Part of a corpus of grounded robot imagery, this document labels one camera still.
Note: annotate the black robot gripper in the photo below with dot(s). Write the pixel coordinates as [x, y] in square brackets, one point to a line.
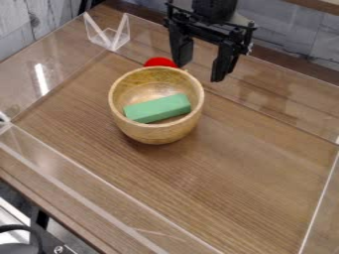
[214, 22]

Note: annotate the red fruit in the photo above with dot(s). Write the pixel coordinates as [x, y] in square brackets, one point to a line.
[159, 62]

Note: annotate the wooden bowl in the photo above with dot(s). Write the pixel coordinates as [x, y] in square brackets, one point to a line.
[149, 83]

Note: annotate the green rectangular block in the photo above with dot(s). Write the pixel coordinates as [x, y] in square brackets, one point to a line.
[158, 109]

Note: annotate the clear acrylic corner bracket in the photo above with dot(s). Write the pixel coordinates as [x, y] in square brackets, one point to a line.
[108, 38]

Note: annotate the clear acrylic tray wall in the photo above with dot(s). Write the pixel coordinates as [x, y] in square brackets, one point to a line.
[232, 190]

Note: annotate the black metal table frame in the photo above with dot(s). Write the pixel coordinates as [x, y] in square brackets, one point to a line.
[59, 241]

